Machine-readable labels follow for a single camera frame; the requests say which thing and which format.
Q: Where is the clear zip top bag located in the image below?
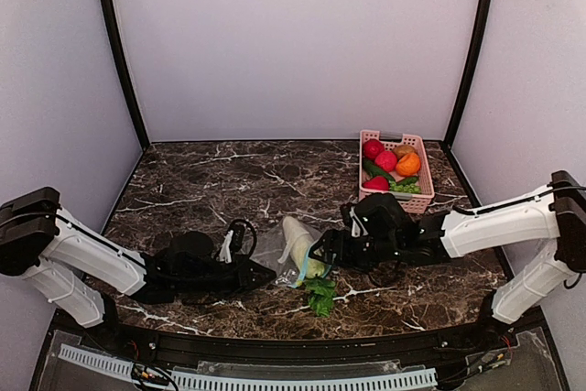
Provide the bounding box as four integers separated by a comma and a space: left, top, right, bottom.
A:
252, 216, 331, 288

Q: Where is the green leafy lettuce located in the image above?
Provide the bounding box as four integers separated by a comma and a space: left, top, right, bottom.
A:
304, 277, 336, 317

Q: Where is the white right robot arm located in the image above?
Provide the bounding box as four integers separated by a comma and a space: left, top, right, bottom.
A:
309, 170, 585, 327

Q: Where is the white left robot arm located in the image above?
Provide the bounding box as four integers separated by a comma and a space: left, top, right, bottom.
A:
1, 187, 276, 328

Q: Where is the red strawberry toy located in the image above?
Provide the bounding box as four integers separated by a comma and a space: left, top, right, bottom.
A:
363, 176, 390, 191

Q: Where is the green grapes toy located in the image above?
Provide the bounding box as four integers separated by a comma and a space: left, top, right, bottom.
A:
390, 176, 421, 194

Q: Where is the green cucumber toy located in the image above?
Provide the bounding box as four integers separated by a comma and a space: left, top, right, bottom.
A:
362, 158, 396, 184

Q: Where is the pink plastic basket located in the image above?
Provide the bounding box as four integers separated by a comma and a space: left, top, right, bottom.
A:
359, 130, 435, 214

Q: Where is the red apple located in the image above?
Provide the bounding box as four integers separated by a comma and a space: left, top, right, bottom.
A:
374, 150, 398, 173

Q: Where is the orange tangerine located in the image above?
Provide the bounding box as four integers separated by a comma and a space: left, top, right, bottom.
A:
396, 153, 421, 177

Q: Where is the brown potato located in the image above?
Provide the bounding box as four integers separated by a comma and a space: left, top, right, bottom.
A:
393, 145, 417, 159

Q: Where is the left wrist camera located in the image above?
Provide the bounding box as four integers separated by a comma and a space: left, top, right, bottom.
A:
215, 219, 257, 264

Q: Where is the grey slotted cable duct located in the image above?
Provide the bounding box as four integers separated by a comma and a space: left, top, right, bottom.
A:
59, 343, 438, 390

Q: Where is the black front frame rail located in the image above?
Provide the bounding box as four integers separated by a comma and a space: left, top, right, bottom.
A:
82, 288, 510, 365

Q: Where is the black right frame post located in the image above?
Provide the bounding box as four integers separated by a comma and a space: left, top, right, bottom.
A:
443, 0, 492, 149

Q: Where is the black frame post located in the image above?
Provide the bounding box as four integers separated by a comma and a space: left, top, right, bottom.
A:
443, 0, 492, 149
100, 0, 151, 151

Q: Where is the black left frame post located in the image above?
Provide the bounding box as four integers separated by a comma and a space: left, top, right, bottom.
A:
100, 0, 151, 151

